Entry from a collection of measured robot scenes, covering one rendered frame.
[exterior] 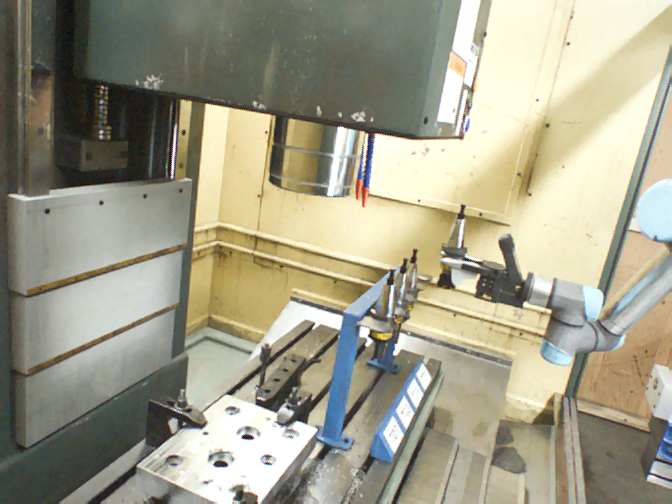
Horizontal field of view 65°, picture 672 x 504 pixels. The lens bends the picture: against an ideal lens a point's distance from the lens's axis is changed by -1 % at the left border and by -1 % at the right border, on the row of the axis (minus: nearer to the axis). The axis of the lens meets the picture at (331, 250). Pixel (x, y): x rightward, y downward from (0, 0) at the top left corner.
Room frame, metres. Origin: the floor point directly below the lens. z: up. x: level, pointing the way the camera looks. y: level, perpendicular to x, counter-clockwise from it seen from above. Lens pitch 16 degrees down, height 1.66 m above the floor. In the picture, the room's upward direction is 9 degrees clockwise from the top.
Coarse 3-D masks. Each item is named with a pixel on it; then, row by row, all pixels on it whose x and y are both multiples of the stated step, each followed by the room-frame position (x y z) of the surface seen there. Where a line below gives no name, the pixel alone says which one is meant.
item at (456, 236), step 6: (456, 222) 1.24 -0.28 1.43; (462, 222) 1.24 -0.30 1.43; (456, 228) 1.24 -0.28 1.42; (462, 228) 1.24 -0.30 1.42; (450, 234) 1.25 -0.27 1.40; (456, 234) 1.24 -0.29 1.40; (462, 234) 1.24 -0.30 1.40; (450, 240) 1.24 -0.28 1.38; (456, 240) 1.23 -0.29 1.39; (462, 240) 1.24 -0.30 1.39; (450, 246) 1.23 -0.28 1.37; (456, 246) 1.23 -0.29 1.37; (462, 246) 1.24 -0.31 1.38
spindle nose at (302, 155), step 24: (288, 120) 0.89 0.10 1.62; (288, 144) 0.89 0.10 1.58; (312, 144) 0.88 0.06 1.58; (336, 144) 0.89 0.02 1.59; (360, 144) 0.93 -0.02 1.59; (288, 168) 0.89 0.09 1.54; (312, 168) 0.88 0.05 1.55; (336, 168) 0.89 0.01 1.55; (312, 192) 0.88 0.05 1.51; (336, 192) 0.90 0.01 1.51
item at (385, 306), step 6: (384, 288) 1.11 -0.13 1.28; (390, 288) 1.11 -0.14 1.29; (384, 294) 1.11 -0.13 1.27; (390, 294) 1.11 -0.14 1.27; (378, 300) 1.11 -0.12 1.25; (384, 300) 1.10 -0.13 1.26; (390, 300) 1.10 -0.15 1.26; (378, 306) 1.11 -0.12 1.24; (384, 306) 1.10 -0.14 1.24; (390, 306) 1.10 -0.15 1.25; (378, 312) 1.10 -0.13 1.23; (384, 312) 1.10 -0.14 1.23; (390, 312) 1.10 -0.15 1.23
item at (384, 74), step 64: (128, 0) 0.95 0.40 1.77; (192, 0) 0.91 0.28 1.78; (256, 0) 0.87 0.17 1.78; (320, 0) 0.83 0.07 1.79; (384, 0) 0.80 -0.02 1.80; (448, 0) 0.79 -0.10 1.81; (128, 64) 0.95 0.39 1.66; (192, 64) 0.90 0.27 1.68; (256, 64) 0.86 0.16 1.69; (320, 64) 0.83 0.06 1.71; (384, 64) 0.79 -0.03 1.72; (448, 64) 0.88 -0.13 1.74; (384, 128) 0.79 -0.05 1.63; (448, 128) 0.99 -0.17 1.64
